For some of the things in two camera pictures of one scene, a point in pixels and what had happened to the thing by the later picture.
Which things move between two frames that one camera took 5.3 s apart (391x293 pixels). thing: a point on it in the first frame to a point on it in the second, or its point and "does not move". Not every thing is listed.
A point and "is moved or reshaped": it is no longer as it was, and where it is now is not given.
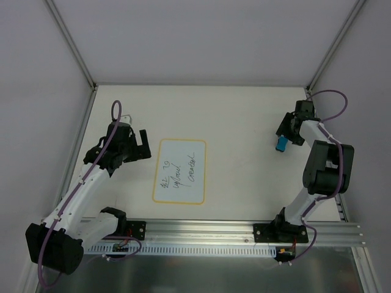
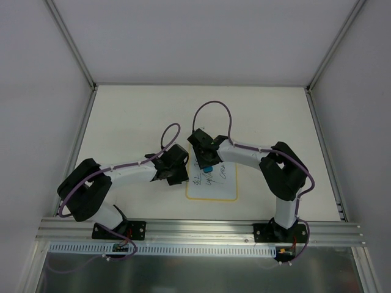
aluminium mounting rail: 225,234 does not move
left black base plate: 136,229 does not move
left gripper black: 139,148 to 172,174
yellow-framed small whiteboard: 179,171 is moved or reshaped
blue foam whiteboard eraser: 281,143 to 208,169
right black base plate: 280,231 does not move
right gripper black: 284,127 to 204,158
